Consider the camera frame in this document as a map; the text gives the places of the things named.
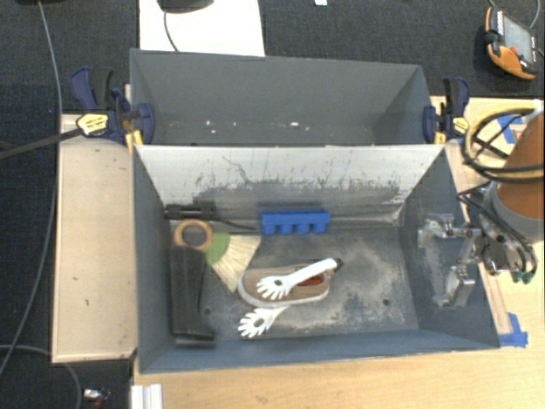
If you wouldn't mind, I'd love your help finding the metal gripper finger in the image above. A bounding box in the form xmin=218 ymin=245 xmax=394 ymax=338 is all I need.
xmin=431 ymin=263 xmax=478 ymax=310
xmin=416 ymin=213 xmax=474 ymax=248

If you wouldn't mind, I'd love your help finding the blue plastic block with holes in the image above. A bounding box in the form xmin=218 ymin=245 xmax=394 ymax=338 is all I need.
xmin=258 ymin=209 xmax=332 ymax=236

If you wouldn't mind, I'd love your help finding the white hand-shaped salad server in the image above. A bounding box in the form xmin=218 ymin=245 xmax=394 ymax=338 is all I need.
xmin=255 ymin=257 xmax=344 ymax=302
xmin=238 ymin=305 xmax=291 ymax=340

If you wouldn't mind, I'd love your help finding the grey metal bin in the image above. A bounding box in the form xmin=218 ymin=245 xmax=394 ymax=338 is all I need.
xmin=129 ymin=48 xmax=502 ymax=375

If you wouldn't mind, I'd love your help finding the white and green fan brush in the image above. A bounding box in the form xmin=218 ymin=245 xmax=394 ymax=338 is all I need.
xmin=204 ymin=232 xmax=262 ymax=294

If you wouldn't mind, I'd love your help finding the black long flat block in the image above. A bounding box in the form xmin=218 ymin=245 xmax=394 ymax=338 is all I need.
xmin=169 ymin=245 xmax=217 ymax=349

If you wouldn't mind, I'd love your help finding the pale wood board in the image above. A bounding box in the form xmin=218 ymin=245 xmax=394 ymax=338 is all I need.
xmin=50 ymin=112 xmax=140 ymax=364

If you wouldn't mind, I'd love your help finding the black tool with cord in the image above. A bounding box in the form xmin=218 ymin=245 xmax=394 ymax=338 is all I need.
xmin=163 ymin=203 xmax=258 ymax=231

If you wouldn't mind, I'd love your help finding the wooden ring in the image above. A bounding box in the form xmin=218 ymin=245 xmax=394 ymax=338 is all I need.
xmin=173 ymin=219 xmax=215 ymax=253

